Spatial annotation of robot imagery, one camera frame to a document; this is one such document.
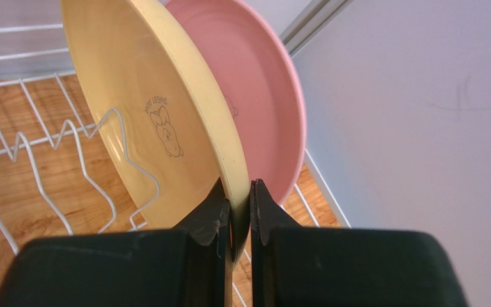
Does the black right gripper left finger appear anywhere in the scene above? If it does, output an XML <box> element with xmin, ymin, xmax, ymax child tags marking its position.
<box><xmin>0</xmin><ymin>182</ymin><xmax>232</xmax><ymax>306</ymax></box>

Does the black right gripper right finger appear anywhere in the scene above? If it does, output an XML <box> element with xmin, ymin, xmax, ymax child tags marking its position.
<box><xmin>250</xmin><ymin>179</ymin><xmax>467</xmax><ymax>306</ymax></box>

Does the pink plate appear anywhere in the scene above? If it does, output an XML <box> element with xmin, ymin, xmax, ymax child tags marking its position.
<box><xmin>166</xmin><ymin>1</ymin><xmax>307</xmax><ymax>204</ymax></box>

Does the white wire dish rack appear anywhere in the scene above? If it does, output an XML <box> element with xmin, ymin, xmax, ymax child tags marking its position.
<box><xmin>0</xmin><ymin>23</ymin><xmax>321</xmax><ymax>307</ymax></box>

